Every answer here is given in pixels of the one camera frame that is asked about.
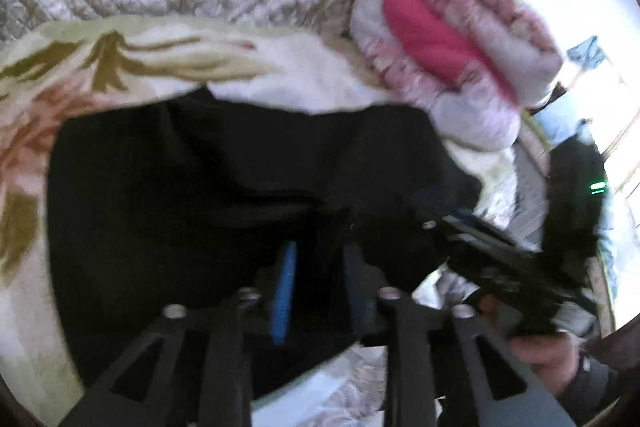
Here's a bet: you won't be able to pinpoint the black pants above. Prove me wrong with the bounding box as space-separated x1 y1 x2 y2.
47 89 482 396

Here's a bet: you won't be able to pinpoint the person's right hand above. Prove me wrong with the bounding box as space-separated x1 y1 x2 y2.
476 293 584 400

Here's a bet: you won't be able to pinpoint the pink floral rolled comforter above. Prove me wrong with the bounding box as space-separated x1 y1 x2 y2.
349 0 563 152

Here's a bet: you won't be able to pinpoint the green floral fleece blanket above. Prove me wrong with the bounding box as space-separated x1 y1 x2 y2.
0 15 522 425

